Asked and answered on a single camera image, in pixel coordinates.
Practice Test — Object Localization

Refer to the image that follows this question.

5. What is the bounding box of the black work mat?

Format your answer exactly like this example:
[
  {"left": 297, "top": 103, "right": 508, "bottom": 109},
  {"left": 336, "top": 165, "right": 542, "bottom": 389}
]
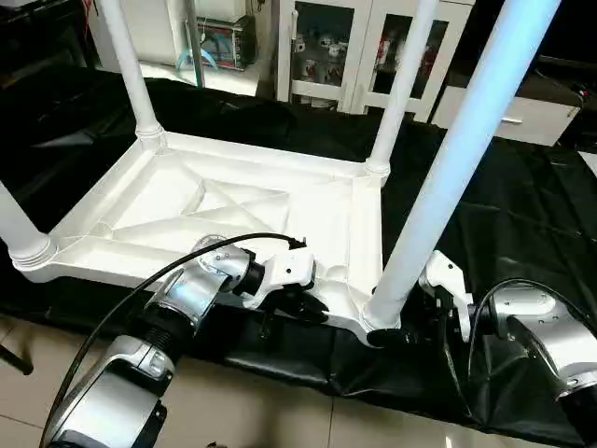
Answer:
[{"left": 0, "top": 75, "right": 597, "bottom": 447}]

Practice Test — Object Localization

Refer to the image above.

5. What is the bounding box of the white plastic table top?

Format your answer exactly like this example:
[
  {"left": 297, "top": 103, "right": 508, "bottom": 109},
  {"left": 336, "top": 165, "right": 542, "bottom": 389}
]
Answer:
[{"left": 9, "top": 131, "right": 402, "bottom": 348}]

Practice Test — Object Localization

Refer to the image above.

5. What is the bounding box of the white drawer unit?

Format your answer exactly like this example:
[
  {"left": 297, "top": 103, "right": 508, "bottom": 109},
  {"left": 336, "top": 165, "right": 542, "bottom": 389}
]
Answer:
[{"left": 431, "top": 75, "right": 581, "bottom": 147}]

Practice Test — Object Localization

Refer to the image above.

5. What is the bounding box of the white glass-door cabinet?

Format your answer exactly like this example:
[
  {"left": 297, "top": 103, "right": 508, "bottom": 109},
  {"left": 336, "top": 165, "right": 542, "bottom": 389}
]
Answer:
[{"left": 278, "top": 0, "right": 472, "bottom": 122}]

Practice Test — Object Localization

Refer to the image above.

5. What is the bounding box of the teal storage box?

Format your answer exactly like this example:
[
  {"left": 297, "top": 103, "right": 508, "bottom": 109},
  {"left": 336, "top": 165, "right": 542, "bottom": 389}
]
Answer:
[{"left": 182, "top": 14, "right": 257, "bottom": 74}]

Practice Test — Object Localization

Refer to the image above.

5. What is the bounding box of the black metal stand leg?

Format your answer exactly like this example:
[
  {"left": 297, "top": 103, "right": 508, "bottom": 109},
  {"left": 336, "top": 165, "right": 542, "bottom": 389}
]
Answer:
[{"left": 0, "top": 345, "right": 35, "bottom": 376}]

